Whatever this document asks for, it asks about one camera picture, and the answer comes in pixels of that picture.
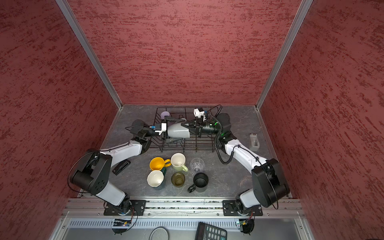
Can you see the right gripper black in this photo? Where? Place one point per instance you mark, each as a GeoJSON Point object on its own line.
{"type": "Point", "coordinates": [198, 127]}

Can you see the lavender plastic cup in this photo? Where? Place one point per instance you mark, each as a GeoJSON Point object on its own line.
{"type": "Point", "coordinates": [165, 114]}

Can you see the white ceramic mug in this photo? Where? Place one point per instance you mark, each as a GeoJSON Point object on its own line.
{"type": "Point", "coordinates": [174, 128]}

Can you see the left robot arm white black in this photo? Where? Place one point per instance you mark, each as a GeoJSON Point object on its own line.
{"type": "Point", "coordinates": [93, 169]}

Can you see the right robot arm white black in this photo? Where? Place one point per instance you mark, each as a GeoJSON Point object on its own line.
{"type": "Point", "coordinates": [268, 178]}

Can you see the yellow mug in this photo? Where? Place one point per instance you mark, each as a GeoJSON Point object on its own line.
{"type": "Point", "coordinates": [159, 163]}

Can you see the clear glass tumbler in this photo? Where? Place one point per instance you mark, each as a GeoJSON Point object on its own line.
{"type": "Point", "coordinates": [197, 165]}

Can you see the white cup dark green base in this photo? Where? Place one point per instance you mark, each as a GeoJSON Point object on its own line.
{"type": "Point", "coordinates": [155, 179]}

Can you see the black mug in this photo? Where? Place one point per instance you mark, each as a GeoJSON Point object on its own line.
{"type": "Point", "coordinates": [200, 183]}

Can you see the olive green glass cup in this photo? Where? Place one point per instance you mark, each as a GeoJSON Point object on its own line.
{"type": "Point", "coordinates": [178, 179]}

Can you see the black stapler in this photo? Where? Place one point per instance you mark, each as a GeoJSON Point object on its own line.
{"type": "Point", "coordinates": [121, 166]}

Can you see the white plastic tape dispenser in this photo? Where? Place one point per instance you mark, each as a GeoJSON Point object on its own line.
{"type": "Point", "coordinates": [255, 144]}

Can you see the black calculator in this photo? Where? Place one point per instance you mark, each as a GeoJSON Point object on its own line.
{"type": "Point", "coordinates": [209, 232]}

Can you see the round grey disc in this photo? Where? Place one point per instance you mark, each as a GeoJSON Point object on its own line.
{"type": "Point", "coordinates": [159, 233]}

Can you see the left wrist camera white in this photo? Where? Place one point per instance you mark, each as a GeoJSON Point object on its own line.
{"type": "Point", "coordinates": [159, 128]}

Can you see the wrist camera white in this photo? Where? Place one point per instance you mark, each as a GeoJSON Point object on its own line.
{"type": "Point", "coordinates": [159, 128]}
{"type": "Point", "coordinates": [200, 113]}

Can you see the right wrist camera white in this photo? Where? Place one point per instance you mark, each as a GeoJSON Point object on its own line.
{"type": "Point", "coordinates": [200, 113]}

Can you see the black wire dish rack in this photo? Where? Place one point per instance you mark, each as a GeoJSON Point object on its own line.
{"type": "Point", "coordinates": [188, 128]}

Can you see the cream mug green handle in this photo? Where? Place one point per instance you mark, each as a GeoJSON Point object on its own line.
{"type": "Point", "coordinates": [178, 161]}

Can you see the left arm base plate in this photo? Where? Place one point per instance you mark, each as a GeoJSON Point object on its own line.
{"type": "Point", "coordinates": [126, 208]}

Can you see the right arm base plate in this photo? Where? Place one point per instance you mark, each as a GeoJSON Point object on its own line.
{"type": "Point", "coordinates": [236, 208]}

